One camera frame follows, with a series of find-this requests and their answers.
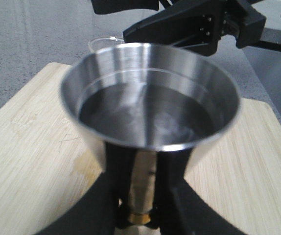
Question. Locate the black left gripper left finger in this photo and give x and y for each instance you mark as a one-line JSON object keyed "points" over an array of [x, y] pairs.
{"points": [[104, 207]]}

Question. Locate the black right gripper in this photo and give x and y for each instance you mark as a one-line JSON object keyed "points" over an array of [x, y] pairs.
{"points": [[196, 25]]}

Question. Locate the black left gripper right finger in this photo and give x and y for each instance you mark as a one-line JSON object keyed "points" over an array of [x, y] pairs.
{"points": [[178, 209]]}

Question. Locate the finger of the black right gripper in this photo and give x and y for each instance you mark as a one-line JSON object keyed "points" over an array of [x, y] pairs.
{"points": [[113, 6]]}

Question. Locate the clear glass beaker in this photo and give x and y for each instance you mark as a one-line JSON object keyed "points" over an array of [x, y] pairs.
{"points": [[102, 42]]}

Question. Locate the steel double jigger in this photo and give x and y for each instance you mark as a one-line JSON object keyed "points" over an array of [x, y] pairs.
{"points": [[151, 98]]}

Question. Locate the light wooden cutting board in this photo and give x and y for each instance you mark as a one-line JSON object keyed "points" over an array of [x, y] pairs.
{"points": [[45, 167]]}

